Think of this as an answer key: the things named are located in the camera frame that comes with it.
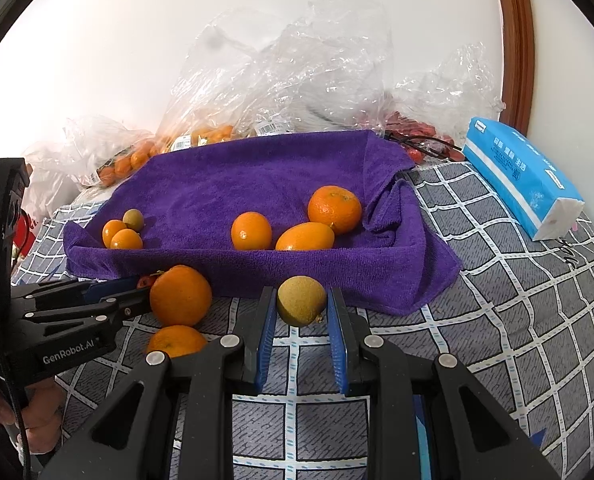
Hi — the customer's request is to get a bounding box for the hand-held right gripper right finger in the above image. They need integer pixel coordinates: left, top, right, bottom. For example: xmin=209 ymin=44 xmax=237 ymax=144
xmin=327 ymin=287 xmax=560 ymax=480

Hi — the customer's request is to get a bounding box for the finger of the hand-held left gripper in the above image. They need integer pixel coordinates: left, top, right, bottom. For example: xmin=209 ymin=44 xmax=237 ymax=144
xmin=24 ymin=292 xmax=151 ymax=331
xmin=12 ymin=277 xmax=148 ymax=309

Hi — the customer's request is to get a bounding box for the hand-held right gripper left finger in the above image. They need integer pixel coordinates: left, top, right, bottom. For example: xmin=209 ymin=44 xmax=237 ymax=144
xmin=40 ymin=286 xmax=278 ymax=480

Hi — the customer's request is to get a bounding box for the small round orange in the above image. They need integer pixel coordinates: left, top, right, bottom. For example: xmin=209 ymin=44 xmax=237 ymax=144
xmin=110 ymin=228 xmax=144 ymax=251
xmin=102 ymin=219 xmax=128 ymax=249

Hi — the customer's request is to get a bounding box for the yellow-green round fruit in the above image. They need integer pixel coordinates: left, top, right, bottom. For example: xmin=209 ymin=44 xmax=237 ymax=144
xmin=276 ymin=276 xmax=328 ymax=327

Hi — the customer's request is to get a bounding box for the large smooth orange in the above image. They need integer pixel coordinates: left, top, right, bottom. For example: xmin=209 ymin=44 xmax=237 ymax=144
xmin=149 ymin=265 xmax=213 ymax=328

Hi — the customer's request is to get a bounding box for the medium round orange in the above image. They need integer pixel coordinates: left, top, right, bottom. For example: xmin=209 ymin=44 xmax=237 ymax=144
xmin=230 ymin=211 xmax=273 ymax=252
xmin=146 ymin=325 xmax=209 ymax=359

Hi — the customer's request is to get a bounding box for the oval orange fruit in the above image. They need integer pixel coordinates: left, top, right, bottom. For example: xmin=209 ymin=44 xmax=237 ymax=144
xmin=275 ymin=222 xmax=336 ymax=252

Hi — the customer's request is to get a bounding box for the purple towel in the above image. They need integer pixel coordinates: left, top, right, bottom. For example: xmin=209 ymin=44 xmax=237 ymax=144
xmin=63 ymin=130 xmax=462 ymax=317

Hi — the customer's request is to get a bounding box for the person's left hand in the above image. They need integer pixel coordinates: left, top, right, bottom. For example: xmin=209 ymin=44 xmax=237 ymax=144
xmin=0 ymin=377 xmax=66 ymax=456

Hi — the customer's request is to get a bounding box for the red paper bag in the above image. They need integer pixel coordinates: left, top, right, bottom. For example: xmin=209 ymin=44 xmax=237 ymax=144
xmin=14 ymin=207 xmax=40 ymax=256

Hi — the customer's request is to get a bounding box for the white plastic bag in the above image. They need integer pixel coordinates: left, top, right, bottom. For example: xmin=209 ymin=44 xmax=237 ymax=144
xmin=22 ymin=142 xmax=95 ymax=221

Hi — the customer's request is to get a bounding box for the clear bag of small oranges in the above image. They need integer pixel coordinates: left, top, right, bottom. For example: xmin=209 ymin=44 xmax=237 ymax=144
xmin=64 ymin=115 xmax=163 ymax=188

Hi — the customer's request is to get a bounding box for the large dimpled orange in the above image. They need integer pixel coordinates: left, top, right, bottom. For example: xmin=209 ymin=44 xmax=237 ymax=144
xmin=307 ymin=185 xmax=363 ymax=234

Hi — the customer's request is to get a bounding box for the grey checkered bedsheet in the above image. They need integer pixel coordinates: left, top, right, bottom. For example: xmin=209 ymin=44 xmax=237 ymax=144
xmin=12 ymin=162 xmax=594 ymax=480

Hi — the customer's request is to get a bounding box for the blue tissue pack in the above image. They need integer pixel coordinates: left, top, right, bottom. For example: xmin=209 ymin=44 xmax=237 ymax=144
xmin=463 ymin=116 xmax=585 ymax=242

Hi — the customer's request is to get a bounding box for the clear bag of red fruit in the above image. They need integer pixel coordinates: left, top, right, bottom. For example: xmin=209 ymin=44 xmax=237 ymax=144
xmin=377 ymin=42 xmax=505 ymax=163

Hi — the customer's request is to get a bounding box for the clear bag of kumquats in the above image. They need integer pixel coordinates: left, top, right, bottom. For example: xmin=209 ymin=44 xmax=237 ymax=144
xmin=159 ymin=0 xmax=395 ymax=153

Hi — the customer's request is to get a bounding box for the thin black cable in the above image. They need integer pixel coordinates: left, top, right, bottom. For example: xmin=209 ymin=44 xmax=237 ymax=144
xmin=384 ymin=130 xmax=465 ymax=163

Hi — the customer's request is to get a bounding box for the brown wooden door frame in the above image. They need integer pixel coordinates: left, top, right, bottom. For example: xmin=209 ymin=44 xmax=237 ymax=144
xmin=492 ymin=0 xmax=535 ymax=136

